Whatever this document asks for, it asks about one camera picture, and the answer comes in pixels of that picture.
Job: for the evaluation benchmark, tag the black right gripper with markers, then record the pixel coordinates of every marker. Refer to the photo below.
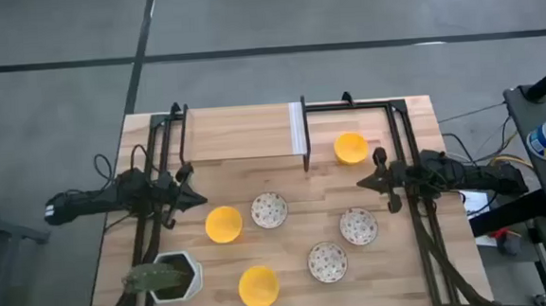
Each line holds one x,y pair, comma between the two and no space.
391,179

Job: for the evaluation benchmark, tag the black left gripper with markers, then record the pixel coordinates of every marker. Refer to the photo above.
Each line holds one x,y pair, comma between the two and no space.
171,192

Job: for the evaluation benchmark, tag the yellow mini bowl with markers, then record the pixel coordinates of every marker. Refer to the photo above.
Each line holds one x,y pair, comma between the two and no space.
259,287
351,148
223,224

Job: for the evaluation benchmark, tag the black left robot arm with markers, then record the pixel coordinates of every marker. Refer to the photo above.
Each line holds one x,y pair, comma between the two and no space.
91,202

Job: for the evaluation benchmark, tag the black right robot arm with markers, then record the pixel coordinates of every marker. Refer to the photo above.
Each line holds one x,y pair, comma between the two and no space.
469,176

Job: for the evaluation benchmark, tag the white hexagonal plant pot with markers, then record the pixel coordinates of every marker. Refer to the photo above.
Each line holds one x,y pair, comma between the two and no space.
192,276

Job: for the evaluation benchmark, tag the green cactus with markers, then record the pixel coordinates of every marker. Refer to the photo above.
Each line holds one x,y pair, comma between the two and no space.
152,277

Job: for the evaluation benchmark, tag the white paper sheet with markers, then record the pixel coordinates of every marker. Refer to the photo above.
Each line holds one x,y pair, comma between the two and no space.
475,202

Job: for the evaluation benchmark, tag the black flat platform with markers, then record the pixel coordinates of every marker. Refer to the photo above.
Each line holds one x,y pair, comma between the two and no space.
509,212

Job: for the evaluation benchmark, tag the red grey small tool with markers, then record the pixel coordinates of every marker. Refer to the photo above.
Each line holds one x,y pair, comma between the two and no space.
506,242

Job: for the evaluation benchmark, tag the grey cart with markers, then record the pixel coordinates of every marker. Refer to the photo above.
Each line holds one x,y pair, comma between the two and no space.
527,123

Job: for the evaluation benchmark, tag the black aluminium rig frame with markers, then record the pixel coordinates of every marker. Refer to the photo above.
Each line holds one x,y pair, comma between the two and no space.
397,126

